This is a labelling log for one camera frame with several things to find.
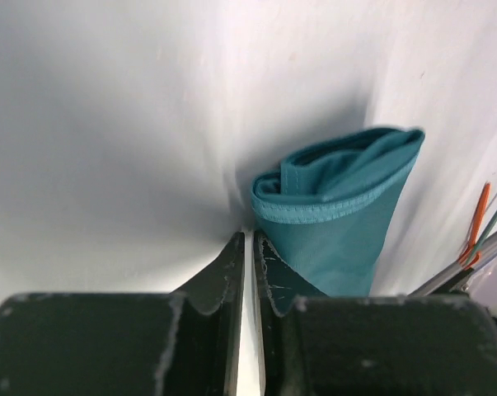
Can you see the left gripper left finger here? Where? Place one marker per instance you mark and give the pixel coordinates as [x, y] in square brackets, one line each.
[185, 342]

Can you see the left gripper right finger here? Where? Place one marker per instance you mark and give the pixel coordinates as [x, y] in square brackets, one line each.
[317, 345]

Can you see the teal satin napkin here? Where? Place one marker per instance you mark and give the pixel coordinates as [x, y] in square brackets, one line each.
[326, 208]

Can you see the teal plastic spoon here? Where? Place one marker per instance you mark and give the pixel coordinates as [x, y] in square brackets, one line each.
[489, 221]

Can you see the orange plastic knife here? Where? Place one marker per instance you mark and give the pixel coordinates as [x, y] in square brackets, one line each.
[470, 256]

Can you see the aluminium frame rail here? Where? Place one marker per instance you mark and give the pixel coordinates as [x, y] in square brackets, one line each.
[454, 276]

